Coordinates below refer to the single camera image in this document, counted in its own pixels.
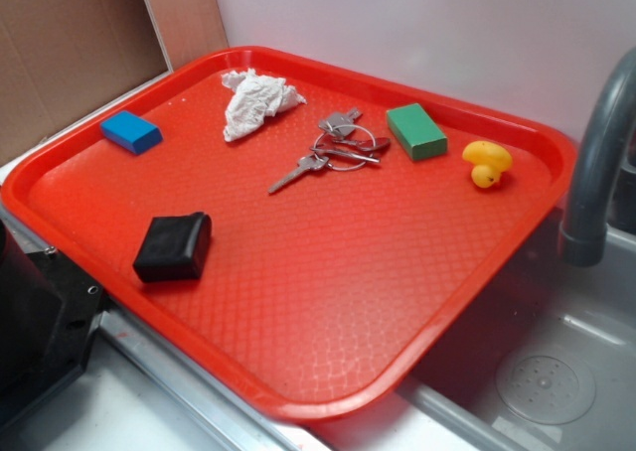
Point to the blue block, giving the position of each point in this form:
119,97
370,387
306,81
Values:
131,132

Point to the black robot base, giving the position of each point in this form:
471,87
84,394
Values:
49,312

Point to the green block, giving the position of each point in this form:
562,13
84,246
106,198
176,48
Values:
416,132

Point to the red plastic tray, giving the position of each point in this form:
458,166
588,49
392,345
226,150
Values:
317,300

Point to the silver key bunch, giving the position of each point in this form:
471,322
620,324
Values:
343,146

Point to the crumpled white paper towel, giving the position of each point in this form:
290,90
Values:
255,98

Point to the yellow rubber duck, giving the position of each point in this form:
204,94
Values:
489,160

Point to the grey faucet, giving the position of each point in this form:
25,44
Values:
602,189

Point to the grey sink basin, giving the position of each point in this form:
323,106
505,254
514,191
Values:
543,358

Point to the brown cardboard panel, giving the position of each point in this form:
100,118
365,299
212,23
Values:
62,60

